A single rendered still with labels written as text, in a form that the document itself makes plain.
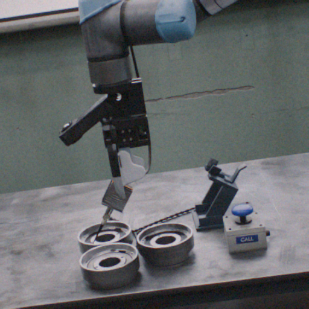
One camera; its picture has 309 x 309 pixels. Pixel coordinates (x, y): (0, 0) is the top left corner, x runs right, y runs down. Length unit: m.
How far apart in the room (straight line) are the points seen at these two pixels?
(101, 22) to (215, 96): 1.73
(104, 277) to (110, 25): 0.42
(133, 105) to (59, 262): 0.35
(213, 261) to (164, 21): 0.43
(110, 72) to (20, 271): 0.43
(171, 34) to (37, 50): 1.76
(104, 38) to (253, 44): 1.71
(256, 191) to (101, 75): 0.52
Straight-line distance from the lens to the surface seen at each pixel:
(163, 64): 2.74
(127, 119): 1.11
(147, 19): 1.05
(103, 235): 1.27
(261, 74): 2.78
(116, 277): 1.11
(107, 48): 1.09
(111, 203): 1.18
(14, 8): 2.86
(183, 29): 1.04
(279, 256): 1.17
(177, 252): 1.16
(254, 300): 1.53
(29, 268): 1.27
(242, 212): 1.17
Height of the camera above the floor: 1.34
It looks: 17 degrees down
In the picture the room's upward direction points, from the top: 9 degrees counter-clockwise
